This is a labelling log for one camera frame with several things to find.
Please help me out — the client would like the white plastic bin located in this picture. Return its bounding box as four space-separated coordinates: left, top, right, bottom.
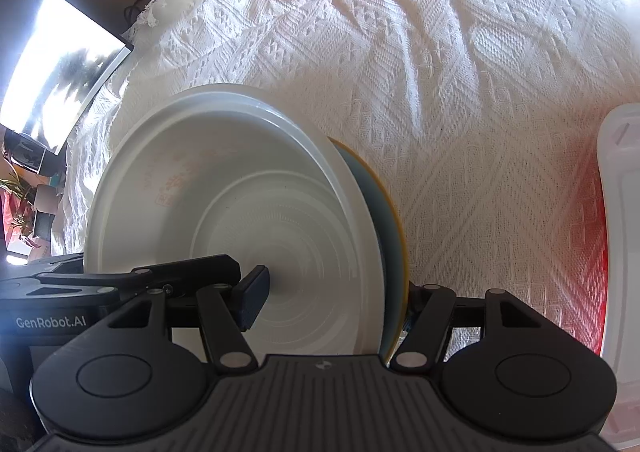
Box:
597 103 640 450

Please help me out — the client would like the yellow rimmed plate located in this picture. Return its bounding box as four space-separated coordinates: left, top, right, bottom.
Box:
330 138 410 363

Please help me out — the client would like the black cable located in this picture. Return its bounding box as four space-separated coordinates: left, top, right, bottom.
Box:
121 0 158 23

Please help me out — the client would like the black curved monitor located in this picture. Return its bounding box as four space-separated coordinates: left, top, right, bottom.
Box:
1 0 132 154

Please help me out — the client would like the white woven tablecloth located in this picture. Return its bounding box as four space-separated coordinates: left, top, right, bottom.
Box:
52 0 639 350

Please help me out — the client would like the white plastic bowl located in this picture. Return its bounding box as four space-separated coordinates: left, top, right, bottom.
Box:
84 84 385 356

